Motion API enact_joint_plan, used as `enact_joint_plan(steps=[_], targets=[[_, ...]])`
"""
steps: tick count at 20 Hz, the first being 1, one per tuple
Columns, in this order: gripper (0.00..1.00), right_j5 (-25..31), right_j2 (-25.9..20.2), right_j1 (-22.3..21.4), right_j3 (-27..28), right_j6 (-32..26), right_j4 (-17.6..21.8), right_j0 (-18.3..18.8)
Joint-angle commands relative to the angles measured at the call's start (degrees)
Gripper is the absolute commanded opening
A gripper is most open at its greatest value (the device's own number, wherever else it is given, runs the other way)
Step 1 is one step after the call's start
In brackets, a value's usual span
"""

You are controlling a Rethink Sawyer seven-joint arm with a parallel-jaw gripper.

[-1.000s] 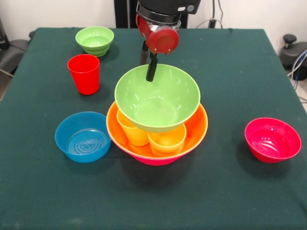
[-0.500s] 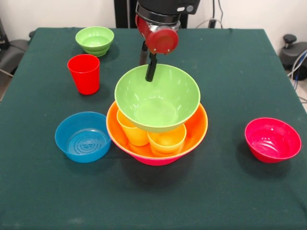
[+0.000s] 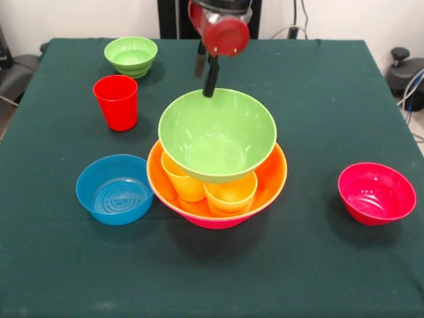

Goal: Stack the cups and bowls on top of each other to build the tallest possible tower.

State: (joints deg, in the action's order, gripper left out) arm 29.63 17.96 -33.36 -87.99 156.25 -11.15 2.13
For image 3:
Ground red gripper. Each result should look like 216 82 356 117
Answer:
187 0 250 98

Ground large green bowl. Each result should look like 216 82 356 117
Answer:
158 87 278 185

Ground red cup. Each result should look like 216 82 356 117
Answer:
93 74 138 132

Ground large orange bowl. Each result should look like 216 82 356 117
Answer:
146 139 288 220

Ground large pink bowl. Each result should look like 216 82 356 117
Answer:
152 184 288 230

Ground black cabinet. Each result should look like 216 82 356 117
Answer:
158 0 262 40

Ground small green bowl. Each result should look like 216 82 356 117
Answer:
103 36 158 80

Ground blue bowl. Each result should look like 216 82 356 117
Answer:
76 154 155 227

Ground black chair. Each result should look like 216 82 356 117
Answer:
0 23 50 107

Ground dark green tablecloth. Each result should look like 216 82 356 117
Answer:
0 38 424 318

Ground black equipment base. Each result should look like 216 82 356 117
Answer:
386 47 424 99

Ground red bowl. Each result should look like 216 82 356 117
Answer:
337 162 417 227

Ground white cable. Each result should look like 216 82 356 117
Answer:
270 25 309 40

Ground blue and white cables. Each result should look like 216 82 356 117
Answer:
396 68 424 113

